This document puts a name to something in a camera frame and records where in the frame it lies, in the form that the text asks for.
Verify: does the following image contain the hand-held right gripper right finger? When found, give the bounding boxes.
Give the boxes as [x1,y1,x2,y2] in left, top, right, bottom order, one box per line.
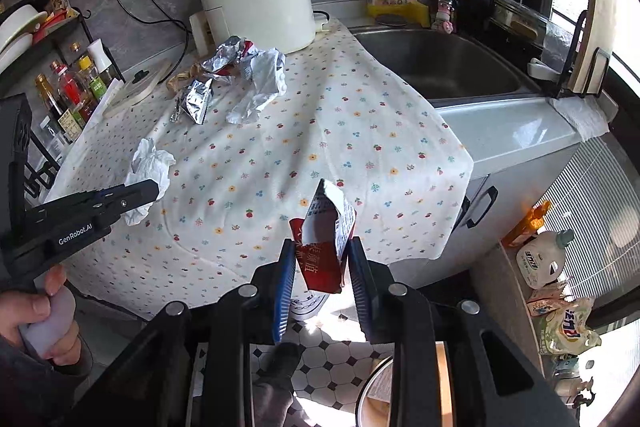
[347,237,581,427]

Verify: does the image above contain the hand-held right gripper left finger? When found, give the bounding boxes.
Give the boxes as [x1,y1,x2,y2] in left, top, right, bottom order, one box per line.
[62,237,301,427]

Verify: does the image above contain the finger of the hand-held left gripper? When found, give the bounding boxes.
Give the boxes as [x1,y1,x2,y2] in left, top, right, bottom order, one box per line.
[70,187,125,208]
[95,178,161,223]

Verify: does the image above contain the white tissue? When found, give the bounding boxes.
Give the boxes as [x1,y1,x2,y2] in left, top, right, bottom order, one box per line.
[124,138,177,227]

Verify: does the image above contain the red and white carton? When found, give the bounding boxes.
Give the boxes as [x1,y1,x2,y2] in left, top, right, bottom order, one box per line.
[290,178,358,295]

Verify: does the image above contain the white trash bin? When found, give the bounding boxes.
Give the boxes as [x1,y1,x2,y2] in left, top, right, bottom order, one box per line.
[356,341,451,427]

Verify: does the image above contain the person's left forearm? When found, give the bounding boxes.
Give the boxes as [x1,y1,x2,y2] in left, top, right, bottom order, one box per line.
[0,332,95,427]

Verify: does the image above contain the person's left hand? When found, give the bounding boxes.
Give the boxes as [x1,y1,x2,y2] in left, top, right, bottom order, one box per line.
[0,264,83,360]

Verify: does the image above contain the white embroidered cloth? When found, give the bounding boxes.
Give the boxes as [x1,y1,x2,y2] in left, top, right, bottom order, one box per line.
[291,288,330,321]

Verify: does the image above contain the person's foot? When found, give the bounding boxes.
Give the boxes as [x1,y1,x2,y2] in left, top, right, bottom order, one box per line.
[250,342,307,427]

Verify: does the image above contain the dark sauce bottle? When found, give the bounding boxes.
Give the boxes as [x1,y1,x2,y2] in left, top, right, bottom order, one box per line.
[34,74,83,142]

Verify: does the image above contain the round wooden lid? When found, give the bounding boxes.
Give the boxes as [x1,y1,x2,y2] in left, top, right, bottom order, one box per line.
[102,59,173,118]

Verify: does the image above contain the red sauce bottle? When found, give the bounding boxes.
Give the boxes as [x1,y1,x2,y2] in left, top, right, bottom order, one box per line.
[50,61,85,110]

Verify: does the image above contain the yellow cap seasoning bottle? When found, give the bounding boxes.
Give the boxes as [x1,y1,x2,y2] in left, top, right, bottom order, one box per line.
[77,55,108,102]

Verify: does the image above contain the crumpled brown paper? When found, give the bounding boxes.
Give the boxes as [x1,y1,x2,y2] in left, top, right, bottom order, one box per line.
[166,66,201,95]

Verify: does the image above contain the white seasoning bottle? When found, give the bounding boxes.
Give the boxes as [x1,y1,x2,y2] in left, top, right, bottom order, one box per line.
[86,38,115,85]

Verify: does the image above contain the floral tablecloth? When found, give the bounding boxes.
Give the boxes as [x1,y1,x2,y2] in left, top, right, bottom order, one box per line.
[44,19,475,320]

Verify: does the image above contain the crumpled silver red wrapper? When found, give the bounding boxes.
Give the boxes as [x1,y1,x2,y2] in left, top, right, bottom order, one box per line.
[199,35,261,80]

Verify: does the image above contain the crumpled foil wrappers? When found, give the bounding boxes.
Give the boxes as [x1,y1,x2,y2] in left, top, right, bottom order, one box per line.
[226,48,288,125]

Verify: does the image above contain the orange bottle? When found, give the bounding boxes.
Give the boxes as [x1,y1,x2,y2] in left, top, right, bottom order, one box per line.
[501,201,552,249]

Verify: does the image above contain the black spice rack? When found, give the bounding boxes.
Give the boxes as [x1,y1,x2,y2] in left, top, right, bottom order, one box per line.
[0,0,126,200]

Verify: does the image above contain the white laundry detergent bottle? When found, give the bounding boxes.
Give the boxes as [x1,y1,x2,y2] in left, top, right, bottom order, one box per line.
[516,228,576,290]

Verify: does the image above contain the small printed packet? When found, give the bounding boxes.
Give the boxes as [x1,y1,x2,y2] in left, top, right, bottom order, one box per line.
[525,282,569,319]

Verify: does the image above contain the white plate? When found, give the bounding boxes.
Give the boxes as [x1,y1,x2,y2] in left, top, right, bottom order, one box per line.
[0,4,48,64]

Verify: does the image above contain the grey sink cabinet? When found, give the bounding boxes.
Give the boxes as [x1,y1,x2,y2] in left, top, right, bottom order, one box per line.
[390,94,596,290]

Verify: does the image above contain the detergent refill pouch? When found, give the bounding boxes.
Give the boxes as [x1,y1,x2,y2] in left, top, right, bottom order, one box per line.
[540,297,603,356]

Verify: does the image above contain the steel sink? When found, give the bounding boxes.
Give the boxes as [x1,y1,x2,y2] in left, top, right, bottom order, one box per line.
[350,27,543,102]

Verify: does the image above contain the window blinds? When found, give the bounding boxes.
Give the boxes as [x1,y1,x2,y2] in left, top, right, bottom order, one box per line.
[542,139,640,308]

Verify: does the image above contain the white dishcloth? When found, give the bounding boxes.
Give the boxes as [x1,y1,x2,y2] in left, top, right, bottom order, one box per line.
[550,94,612,141]

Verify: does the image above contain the pink toy figure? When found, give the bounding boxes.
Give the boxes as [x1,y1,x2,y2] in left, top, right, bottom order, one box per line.
[436,0,458,34]

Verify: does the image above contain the white soap dish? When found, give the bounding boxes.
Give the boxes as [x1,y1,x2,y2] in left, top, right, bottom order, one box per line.
[527,57,564,82]

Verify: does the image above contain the wooden cutting board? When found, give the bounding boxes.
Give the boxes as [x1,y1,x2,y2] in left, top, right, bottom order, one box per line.
[570,0,640,96]

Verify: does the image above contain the black cabinet handle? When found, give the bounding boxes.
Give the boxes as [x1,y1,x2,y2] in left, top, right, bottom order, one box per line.
[462,186,499,229]

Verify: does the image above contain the black power cable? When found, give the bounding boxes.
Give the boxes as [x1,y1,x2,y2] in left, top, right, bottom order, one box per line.
[111,0,192,58]

